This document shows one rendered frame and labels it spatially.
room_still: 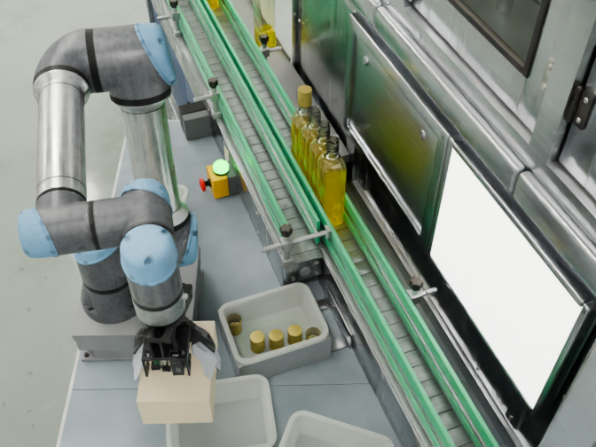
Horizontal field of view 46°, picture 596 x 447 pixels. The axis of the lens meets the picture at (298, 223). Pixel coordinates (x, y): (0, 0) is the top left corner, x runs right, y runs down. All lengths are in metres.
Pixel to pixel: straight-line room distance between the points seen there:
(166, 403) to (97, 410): 0.47
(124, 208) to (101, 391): 0.72
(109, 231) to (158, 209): 0.08
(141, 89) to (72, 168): 0.26
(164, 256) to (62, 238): 0.17
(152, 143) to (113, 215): 0.37
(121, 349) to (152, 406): 0.48
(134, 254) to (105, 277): 0.59
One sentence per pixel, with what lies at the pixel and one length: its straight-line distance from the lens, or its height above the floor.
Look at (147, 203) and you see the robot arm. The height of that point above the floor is 1.44.
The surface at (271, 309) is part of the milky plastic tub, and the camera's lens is 1.73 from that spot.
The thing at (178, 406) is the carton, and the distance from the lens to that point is 1.24.
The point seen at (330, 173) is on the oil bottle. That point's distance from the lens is 1.64.
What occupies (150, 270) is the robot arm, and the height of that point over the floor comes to 1.44.
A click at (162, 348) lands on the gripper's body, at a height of 1.27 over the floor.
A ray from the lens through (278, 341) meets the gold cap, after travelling 1.65.
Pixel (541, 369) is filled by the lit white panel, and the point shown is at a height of 1.10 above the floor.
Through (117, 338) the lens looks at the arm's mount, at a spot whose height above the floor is 0.84.
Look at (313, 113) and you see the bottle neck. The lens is 1.68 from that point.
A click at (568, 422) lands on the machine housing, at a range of 0.59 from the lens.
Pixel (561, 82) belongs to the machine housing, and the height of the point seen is 1.57.
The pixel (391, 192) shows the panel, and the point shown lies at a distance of 1.69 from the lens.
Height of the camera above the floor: 2.18
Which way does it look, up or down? 47 degrees down
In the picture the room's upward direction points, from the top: straight up
